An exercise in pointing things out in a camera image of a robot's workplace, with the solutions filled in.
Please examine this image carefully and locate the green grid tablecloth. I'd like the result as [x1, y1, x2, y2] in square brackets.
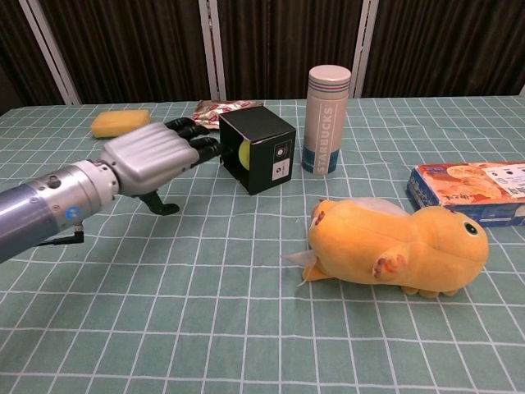
[0, 94, 525, 394]

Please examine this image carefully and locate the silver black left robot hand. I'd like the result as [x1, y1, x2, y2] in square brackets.
[99, 117, 223, 216]

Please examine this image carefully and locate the yellow tennis ball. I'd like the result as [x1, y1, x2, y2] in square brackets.
[237, 140, 252, 170]

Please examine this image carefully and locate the white Starbucks tumbler bottle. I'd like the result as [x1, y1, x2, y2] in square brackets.
[301, 64, 352, 176]

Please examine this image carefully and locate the orange plush toy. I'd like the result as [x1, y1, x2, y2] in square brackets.
[280, 195, 491, 297]

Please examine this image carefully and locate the black cardboard box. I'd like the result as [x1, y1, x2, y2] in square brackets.
[218, 105, 297, 196]

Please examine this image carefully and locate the blue orange flat carton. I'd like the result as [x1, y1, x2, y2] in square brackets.
[406, 161, 525, 228]

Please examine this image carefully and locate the silver red snack packet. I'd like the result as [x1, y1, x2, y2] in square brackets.
[192, 98, 263, 131]

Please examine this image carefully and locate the white screen frame post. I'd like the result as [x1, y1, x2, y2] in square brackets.
[349, 0, 381, 99]
[18, 0, 83, 106]
[198, 0, 229, 101]

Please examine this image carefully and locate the yellow sponge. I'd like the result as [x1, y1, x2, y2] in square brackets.
[90, 108, 152, 140]

